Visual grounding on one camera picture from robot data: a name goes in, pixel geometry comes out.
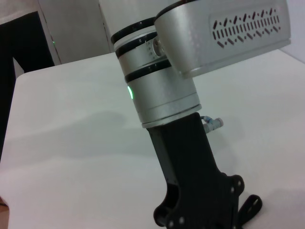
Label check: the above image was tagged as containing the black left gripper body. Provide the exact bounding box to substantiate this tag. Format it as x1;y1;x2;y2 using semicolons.
146;112;246;229

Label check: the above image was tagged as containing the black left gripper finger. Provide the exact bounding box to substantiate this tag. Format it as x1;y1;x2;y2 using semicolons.
237;194;264;228

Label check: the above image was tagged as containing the white pneumatic fitting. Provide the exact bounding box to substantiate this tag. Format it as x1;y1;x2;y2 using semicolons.
202;115;225;135

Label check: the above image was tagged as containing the black background object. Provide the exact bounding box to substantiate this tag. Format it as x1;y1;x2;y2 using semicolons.
0;11;56;165

